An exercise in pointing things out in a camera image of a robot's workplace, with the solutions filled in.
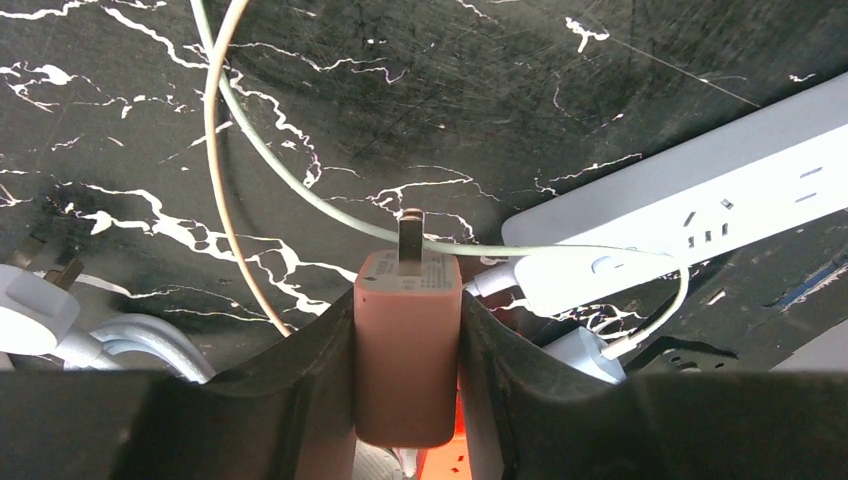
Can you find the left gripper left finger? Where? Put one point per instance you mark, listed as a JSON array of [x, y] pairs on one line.
[[284, 414]]

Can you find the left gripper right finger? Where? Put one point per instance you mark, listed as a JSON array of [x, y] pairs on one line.
[[529, 416]]

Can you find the light blue charger plug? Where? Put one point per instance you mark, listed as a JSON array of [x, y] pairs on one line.
[[581, 349]]

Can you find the small pink charger plug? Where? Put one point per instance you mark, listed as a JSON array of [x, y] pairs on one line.
[[407, 311]]

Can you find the blue power strip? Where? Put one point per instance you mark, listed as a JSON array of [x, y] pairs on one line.
[[762, 174]]

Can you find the red cube socket adapter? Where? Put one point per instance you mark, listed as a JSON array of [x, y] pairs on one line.
[[451, 460]]

